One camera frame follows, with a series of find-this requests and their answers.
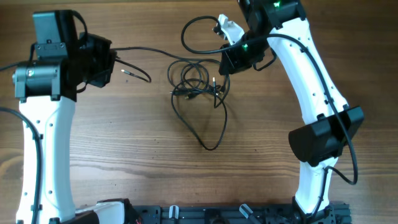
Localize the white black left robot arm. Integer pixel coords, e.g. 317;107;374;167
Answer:
13;10;125;223

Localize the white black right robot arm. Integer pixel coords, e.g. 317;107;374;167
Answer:
214;1;364;219

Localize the black USB-C cable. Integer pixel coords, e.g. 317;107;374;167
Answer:
111;46;231;97

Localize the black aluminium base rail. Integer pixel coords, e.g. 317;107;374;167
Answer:
74;203;352;224

